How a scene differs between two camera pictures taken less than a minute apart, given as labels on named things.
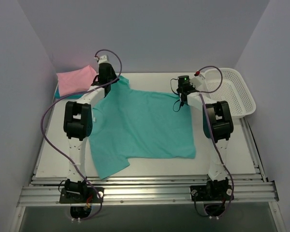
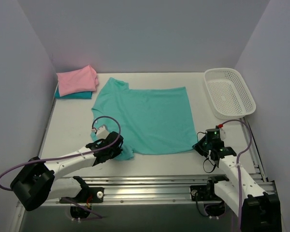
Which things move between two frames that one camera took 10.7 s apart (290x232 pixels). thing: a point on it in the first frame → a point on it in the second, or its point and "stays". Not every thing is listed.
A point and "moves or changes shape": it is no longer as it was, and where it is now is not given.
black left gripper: x=107 y=85 → x=116 y=144
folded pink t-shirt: x=78 y=80 stays
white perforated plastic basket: x=226 y=84 stays
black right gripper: x=181 y=94 → x=199 y=145
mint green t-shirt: x=129 y=125 moves or changes shape
